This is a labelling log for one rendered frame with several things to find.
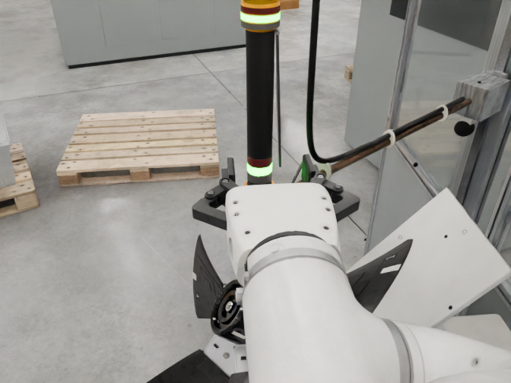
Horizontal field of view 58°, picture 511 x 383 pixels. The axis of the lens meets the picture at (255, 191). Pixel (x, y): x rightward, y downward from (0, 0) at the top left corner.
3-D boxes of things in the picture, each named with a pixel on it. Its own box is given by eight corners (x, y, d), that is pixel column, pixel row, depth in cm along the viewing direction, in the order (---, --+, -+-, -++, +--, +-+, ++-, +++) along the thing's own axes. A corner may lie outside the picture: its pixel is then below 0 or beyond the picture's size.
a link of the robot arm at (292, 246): (237, 336, 37) (235, 308, 40) (344, 328, 38) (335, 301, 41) (235, 260, 33) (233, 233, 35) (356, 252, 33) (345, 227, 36)
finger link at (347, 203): (293, 237, 42) (277, 203, 47) (371, 226, 44) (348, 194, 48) (293, 227, 42) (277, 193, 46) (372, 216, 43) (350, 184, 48)
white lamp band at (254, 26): (262, 18, 54) (262, 12, 54) (287, 26, 51) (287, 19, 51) (233, 24, 52) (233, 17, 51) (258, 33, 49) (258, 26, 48)
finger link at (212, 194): (205, 216, 47) (205, 181, 52) (237, 215, 47) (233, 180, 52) (204, 191, 45) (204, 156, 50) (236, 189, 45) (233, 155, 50)
